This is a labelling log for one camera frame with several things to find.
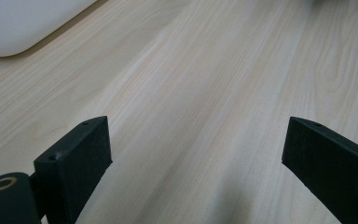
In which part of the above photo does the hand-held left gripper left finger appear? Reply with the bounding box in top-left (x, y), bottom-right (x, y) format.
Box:
top-left (33, 116), bottom-right (113, 224)

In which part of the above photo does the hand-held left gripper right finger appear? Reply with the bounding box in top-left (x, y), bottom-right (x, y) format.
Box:
top-left (281, 116), bottom-right (358, 224)

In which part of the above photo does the white plastic storage box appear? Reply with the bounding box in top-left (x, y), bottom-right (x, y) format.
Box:
top-left (0, 0), bottom-right (99, 58)

